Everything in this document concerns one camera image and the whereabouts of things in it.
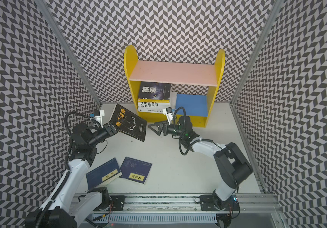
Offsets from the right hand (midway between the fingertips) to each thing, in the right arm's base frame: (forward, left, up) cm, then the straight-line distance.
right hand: (152, 127), depth 76 cm
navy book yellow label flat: (-16, +11, -22) cm, 29 cm away
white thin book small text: (+19, +4, -7) cm, 21 cm away
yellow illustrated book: (+21, -5, +1) cm, 21 cm away
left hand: (0, +14, +5) cm, 15 cm away
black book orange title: (+1, +12, +3) cm, 12 cm away
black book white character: (+29, +3, +2) cm, 29 cm away
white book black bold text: (+20, 0, -3) cm, 20 cm away
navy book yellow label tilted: (-19, +29, -19) cm, 40 cm away
